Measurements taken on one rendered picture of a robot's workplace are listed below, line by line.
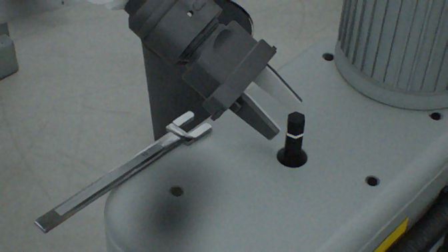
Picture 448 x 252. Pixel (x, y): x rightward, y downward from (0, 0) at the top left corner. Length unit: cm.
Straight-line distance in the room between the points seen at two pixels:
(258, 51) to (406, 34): 18
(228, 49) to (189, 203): 18
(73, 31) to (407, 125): 343
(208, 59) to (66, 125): 293
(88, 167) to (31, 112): 46
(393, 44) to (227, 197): 28
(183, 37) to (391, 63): 28
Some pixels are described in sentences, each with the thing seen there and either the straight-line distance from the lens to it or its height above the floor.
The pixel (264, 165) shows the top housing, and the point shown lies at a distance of 94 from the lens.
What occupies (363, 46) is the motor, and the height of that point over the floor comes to 196.
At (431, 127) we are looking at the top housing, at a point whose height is 189.
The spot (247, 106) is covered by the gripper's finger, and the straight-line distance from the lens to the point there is 89.
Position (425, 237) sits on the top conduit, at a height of 180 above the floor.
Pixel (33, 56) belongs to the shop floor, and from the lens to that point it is 420.
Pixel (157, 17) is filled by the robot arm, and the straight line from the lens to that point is 88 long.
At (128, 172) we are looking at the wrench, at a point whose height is 190.
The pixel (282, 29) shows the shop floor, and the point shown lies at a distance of 435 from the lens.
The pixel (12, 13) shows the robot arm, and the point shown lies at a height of 201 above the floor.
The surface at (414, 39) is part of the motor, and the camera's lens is 98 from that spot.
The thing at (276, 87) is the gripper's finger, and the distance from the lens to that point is 94.
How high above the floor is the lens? 257
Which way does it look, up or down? 43 degrees down
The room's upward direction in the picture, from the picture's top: 3 degrees clockwise
